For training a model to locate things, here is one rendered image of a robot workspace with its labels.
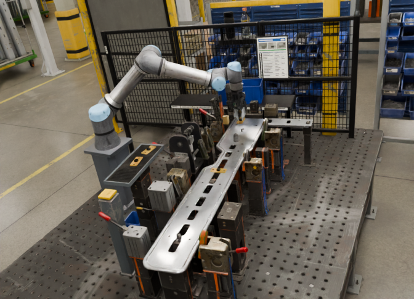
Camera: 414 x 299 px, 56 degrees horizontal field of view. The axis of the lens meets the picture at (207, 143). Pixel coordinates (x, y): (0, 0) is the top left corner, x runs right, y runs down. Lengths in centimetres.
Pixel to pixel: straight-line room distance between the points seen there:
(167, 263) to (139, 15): 324
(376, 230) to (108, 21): 343
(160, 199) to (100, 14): 326
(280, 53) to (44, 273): 196
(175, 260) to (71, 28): 834
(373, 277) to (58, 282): 194
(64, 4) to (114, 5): 505
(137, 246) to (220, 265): 36
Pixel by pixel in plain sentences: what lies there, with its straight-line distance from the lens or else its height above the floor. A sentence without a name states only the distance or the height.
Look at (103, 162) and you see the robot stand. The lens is 233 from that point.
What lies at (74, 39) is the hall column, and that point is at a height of 47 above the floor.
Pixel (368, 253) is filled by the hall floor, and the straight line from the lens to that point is 308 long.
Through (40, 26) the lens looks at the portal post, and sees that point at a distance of 882.
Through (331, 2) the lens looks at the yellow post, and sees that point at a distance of 273.
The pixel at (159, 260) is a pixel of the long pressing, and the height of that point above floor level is 100.
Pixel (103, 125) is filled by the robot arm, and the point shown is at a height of 124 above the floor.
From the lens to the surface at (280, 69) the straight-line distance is 284.
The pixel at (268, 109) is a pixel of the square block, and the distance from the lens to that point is 262.
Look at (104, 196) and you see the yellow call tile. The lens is 177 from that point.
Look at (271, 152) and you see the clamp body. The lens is 239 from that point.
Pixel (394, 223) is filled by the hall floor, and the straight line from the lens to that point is 336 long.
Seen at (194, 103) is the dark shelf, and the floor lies 103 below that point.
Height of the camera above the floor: 208
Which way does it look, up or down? 27 degrees down
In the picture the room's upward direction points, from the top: 8 degrees counter-clockwise
